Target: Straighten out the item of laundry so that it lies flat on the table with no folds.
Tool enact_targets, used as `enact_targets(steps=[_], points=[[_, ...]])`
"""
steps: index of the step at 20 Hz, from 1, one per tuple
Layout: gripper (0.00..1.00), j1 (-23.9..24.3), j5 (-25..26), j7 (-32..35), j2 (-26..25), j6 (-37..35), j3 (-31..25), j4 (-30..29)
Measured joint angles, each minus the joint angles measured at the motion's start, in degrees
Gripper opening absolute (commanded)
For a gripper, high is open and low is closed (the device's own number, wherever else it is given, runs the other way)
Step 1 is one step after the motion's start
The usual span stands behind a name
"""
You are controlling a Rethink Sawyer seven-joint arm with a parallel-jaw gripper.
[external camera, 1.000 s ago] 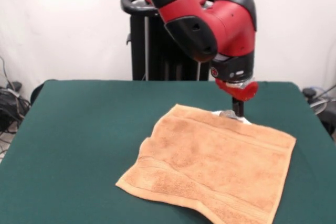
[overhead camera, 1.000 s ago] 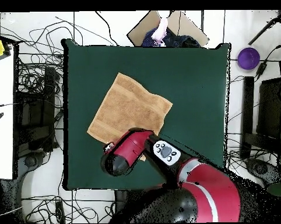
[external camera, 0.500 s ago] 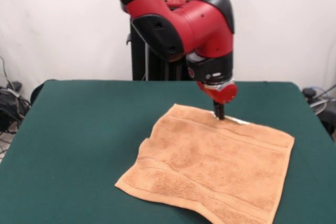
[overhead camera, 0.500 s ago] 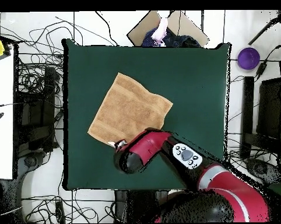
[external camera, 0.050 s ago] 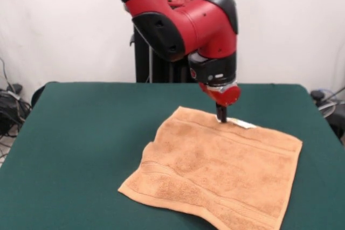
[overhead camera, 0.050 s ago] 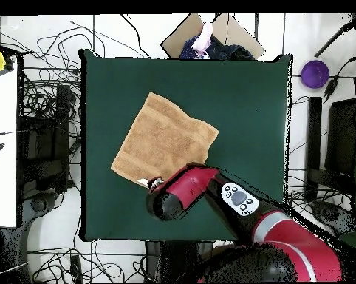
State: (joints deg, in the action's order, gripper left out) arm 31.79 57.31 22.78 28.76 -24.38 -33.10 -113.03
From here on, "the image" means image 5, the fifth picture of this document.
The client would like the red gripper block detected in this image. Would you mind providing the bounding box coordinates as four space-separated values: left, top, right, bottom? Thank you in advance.
198 81 242 124

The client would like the orange terry towel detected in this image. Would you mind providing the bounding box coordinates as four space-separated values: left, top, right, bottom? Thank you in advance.
118 106 303 230

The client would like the black grey floor equipment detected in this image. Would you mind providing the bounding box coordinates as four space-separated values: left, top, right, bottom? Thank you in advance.
309 86 345 146

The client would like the dark green table cloth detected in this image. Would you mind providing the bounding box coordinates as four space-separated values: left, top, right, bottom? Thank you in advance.
0 81 345 230

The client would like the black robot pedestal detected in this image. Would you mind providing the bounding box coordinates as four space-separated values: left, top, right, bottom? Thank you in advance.
123 2 199 83

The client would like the black cable bundle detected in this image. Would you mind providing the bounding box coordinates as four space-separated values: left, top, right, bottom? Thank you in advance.
0 57 32 161

